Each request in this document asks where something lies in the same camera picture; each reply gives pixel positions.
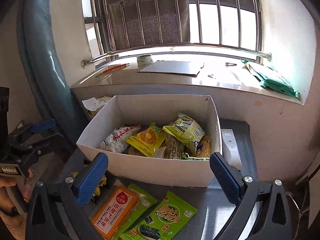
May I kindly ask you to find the green seaweed snack bag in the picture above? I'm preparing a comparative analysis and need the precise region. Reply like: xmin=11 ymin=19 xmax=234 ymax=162
xmin=120 ymin=191 xmax=197 ymax=240

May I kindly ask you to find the left hand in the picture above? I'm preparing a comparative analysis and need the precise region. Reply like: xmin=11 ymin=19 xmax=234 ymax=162
xmin=1 ymin=169 xmax=33 ymax=215

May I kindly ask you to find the orange flatbread cracker pack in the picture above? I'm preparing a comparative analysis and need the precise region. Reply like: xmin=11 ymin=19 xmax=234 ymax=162
xmin=92 ymin=186 xmax=139 ymax=239

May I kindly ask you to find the white peanut snack bag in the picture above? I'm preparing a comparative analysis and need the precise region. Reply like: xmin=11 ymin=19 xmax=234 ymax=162
xmin=98 ymin=125 xmax=141 ymax=153

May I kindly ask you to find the white power adapter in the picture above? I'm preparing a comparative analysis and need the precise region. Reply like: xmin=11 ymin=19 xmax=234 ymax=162
xmin=221 ymin=129 xmax=242 ymax=171

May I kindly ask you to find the tissue paper pack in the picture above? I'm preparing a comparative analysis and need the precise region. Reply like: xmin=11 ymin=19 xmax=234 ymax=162
xmin=82 ymin=96 xmax=112 ymax=119

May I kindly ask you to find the yellow donut snack bag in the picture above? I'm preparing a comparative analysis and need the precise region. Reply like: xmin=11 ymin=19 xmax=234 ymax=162
xmin=126 ymin=122 xmax=167 ymax=157

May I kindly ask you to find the teal curtain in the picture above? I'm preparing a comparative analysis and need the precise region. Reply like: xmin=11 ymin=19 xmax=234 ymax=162
xmin=17 ymin=0 xmax=87 ymax=145

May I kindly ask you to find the beige printed snack bag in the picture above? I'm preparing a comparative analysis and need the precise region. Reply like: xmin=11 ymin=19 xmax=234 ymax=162
xmin=164 ymin=134 xmax=185 ymax=160

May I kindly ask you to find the yellow-green chip bag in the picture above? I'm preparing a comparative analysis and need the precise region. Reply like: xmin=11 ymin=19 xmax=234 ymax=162
xmin=163 ymin=113 xmax=206 ymax=155

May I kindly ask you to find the green plastic bag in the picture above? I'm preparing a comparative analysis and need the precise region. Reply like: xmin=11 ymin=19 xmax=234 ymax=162
xmin=242 ymin=60 xmax=300 ymax=98

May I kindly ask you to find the white tape roll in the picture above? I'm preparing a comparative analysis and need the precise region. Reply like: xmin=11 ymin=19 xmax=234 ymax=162
xmin=137 ymin=54 xmax=153 ymax=67

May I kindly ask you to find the steel window railing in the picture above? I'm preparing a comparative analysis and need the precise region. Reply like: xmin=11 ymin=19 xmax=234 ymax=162
xmin=81 ymin=42 xmax=272 ymax=68

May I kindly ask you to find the grey cardboard sheet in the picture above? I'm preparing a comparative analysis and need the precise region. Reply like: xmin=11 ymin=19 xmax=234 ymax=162
xmin=139 ymin=61 xmax=204 ymax=77

